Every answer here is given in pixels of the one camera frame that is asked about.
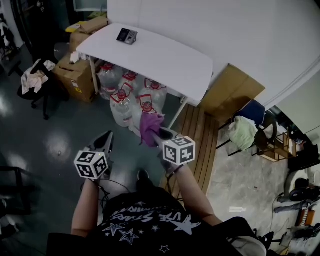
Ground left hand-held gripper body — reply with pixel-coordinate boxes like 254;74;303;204
73;139;114;181

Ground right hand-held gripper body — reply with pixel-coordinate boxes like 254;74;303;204
154;126;197;176

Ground purple cloth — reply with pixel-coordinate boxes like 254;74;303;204
138;111;166;149

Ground black keypad device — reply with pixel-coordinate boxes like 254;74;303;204
116;27;139;46

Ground person's left forearm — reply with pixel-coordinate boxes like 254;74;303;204
70;177;101;238

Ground person's right forearm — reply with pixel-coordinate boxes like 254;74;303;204
171;163;224;227

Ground pale green cloth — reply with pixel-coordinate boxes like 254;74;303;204
227;115;259;152

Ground pale cloth on chair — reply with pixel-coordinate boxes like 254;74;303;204
20;59;57;96

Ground wooden slat board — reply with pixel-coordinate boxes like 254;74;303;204
159;103;220;196

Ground clear water jug red cap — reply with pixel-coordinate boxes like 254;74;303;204
138;78;168;112
109;83;138;129
128;94;164;139
121;70;140;94
97;63;124;101

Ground white table leg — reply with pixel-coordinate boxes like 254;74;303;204
168;95;189;130

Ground person's black shoe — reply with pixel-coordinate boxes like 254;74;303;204
136;169;151;187

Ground large brown cardboard box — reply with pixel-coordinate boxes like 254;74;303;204
51;52;97;104

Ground black office chair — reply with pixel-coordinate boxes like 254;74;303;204
8;58;71;121

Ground big cardboard sheet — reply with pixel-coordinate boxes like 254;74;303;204
199;63;267;124

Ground black metal stool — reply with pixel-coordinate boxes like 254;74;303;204
0;165;35;217

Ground blue seat chair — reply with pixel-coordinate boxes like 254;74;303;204
215;99;268;158

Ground person's black star-print shirt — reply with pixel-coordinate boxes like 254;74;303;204
46;185;260;256

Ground white crumpled paper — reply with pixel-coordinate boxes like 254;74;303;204
69;50;87;64

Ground black round-back chair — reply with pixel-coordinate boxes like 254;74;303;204
254;116;279;151

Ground small brown cardboard box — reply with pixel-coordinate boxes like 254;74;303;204
68;30;91;54

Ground wooden rack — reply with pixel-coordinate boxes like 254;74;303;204
256;126;299;163

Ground yellow packet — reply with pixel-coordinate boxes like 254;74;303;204
65;23;83;34

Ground blue jeans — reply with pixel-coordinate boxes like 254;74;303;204
273;200;312;214

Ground black cable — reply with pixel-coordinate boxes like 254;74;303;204
80;178;132;216

